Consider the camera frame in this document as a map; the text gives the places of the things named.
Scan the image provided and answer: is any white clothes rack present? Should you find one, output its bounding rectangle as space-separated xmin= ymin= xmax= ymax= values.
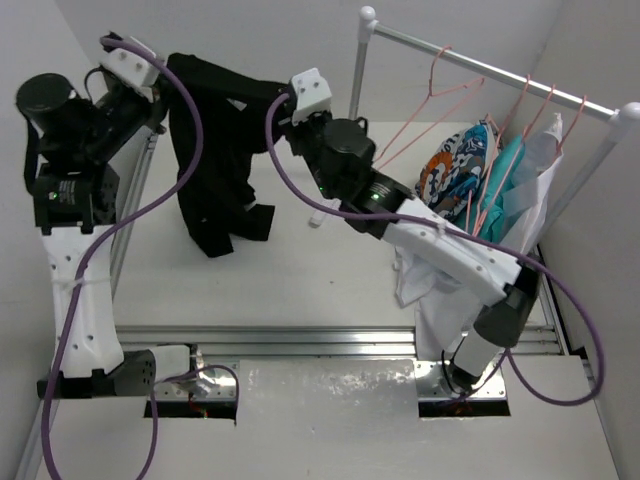
xmin=348 ymin=6 xmax=639 ymax=235

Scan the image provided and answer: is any black shirt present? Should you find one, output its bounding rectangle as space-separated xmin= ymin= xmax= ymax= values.
xmin=168 ymin=53 xmax=286 ymax=258

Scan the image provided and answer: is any colourful patterned shirt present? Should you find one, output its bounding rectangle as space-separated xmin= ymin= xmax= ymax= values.
xmin=414 ymin=120 xmax=498 ymax=222

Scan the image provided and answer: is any pink wire hanger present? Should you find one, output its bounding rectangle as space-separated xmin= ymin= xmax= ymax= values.
xmin=471 ymin=74 xmax=531 ymax=235
xmin=472 ymin=83 xmax=556 ymax=236
xmin=372 ymin=44 xmax=486 ymax=171
xmin=554 ymin=95 xmax=588 ymax=162

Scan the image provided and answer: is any aluminium rail frame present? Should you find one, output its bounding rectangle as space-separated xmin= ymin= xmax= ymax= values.
xmin=14 ymin=124 xmax=621 ymax=480

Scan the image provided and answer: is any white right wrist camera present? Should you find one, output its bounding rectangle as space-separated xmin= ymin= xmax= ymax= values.
xmin=290 ymin=68 xmax=332 ymax=126

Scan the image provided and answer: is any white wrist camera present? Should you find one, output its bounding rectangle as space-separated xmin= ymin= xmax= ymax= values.
xmin=100 ymin=34 xmax=166 ymax=103
xmin=290 ymin=68 xmax=332 ymax=126

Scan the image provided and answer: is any teal shirt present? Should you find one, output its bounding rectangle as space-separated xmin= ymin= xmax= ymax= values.
xmin=453 ymin=135 xmax=526 ymax=243

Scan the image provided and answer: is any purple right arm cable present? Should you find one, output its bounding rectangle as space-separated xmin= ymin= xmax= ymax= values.
xmin=264 ymin=92 xmax=606 ymax=407

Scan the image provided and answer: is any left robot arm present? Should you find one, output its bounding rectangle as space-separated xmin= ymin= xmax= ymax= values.
xmin=16 ymin=68 xmax=166 ymax=399

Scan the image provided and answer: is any white shirt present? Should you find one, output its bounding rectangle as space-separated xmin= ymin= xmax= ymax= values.
xmin=395 ymin=112 xmax=564 ymax=360

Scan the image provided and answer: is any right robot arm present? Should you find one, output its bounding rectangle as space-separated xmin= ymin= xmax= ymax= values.
xmin=279 ymin=112 xmax=540 ymax=392

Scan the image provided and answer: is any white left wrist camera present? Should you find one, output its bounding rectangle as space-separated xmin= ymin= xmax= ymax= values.
xmin=100 ymin=34 xmax=166 ymax=103

